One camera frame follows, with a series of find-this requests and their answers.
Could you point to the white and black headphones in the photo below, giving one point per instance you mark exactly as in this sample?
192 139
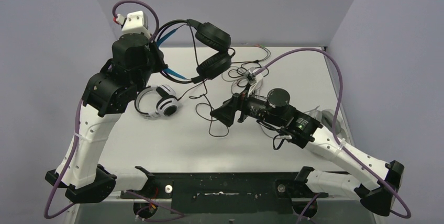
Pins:
166 106

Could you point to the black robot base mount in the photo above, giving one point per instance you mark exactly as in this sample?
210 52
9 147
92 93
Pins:
227 193

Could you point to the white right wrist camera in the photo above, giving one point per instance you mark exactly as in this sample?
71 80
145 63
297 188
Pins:
254 79

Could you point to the black headphones with blue band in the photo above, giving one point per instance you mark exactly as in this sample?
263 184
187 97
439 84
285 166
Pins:
212 49

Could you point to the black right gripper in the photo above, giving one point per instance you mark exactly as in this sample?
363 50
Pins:
225 114

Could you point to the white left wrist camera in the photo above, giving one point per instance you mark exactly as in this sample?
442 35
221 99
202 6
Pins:
135 22

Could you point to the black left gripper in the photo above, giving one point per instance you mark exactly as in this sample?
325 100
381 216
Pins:
157 57

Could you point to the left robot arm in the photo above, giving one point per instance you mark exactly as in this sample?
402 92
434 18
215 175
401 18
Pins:
106 97

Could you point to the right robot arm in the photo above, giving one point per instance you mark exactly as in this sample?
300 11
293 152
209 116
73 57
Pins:
368 180

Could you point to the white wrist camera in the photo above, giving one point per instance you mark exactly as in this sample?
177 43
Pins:
135 22
254 79

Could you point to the grey white headphones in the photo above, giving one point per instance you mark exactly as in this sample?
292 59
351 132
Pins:
326 117

